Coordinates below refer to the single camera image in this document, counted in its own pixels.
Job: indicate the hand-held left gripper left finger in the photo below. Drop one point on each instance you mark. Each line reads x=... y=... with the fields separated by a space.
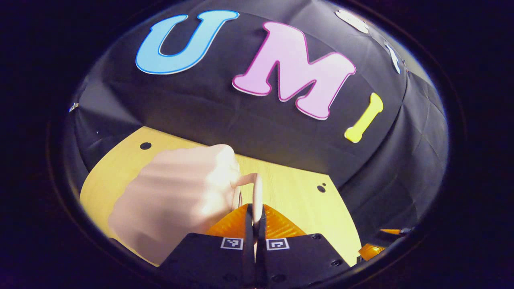
x=209 y=261

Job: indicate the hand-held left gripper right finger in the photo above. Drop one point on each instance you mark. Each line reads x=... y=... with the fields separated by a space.
x=301 y=261

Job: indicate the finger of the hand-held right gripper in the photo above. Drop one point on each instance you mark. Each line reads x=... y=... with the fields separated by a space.
x=371 y=252

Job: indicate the pink suitcase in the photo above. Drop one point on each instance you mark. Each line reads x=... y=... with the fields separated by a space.
x=176 y=192

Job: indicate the black backdrop cloth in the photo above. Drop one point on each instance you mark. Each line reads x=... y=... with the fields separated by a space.
x=225 y=104

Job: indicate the silver metal clamp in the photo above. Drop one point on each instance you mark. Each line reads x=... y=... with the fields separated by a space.
x=73 y=106

